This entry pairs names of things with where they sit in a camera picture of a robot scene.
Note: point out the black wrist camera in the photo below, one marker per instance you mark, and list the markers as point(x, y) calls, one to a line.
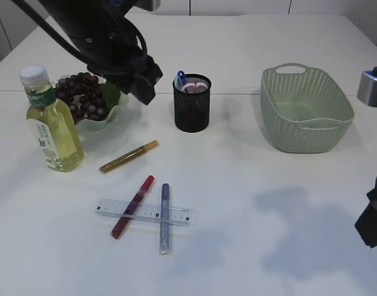
point(148, 5)
point(367, 90)

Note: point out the purple artificial grape bunch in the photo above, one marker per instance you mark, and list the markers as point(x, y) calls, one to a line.
point(83, 95)

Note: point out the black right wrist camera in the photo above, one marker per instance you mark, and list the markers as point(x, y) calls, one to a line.
point(367, 90)

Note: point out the yellow tea bottle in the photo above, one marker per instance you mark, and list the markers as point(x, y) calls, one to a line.
point(50, 121)

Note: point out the gold glitter pen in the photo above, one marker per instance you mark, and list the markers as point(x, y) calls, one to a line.
point(129, 156)

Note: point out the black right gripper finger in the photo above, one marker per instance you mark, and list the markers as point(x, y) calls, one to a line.
point(366, 224)

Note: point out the black mesh pen cup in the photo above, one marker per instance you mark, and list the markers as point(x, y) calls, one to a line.
point(192, 111)

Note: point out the green woven plastic basket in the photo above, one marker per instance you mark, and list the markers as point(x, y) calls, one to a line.
point(303, 113)

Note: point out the pale green wavy plate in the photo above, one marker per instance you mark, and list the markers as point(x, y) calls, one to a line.
point(95, 121)

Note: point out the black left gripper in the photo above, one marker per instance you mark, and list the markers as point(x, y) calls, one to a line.
point(110, 42)

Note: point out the pink purple scissors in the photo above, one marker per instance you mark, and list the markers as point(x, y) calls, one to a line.
point(192, 88)

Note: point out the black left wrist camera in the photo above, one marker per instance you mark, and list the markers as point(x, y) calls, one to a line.
point(148, 5)

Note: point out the clear plastic ruler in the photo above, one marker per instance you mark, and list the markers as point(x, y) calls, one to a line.
point(146, 212)

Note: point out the red glitter pen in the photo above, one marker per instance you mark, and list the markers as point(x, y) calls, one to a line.
point(123, 221)

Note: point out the silver glitter pen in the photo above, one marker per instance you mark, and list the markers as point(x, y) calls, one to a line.
point(164, 243)

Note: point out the blue scissors with cap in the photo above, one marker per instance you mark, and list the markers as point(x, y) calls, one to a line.
point(180, 80)

